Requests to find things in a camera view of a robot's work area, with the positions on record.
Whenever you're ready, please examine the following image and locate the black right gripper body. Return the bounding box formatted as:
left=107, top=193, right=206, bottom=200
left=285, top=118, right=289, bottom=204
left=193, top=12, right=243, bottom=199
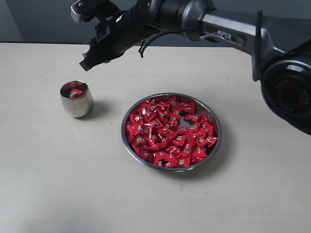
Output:
left=91, top=9, right=158, bottom=61

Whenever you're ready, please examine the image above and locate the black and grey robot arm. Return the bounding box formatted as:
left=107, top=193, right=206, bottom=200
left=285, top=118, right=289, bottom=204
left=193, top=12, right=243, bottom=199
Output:
left=71, top=0, right=311, bottom=134

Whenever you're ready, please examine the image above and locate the stainless steel cup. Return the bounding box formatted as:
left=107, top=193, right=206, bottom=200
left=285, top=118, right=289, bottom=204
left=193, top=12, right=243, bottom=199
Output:
left=60, top=81, right=93, bottom=118

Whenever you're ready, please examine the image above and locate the pile of red wrapped candies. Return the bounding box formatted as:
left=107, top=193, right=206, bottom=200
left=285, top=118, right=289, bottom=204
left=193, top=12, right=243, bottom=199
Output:
left=125, top=95, right=219, bottom=169

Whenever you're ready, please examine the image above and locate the round stainless steel plate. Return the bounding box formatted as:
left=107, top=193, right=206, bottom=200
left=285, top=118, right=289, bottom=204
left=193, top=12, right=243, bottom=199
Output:
left=121, top=92, right=223, bottom=173

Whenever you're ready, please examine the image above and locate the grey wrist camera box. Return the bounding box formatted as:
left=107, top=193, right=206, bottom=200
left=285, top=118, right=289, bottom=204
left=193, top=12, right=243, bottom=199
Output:
left=70, top=0, right=122, bottom=24

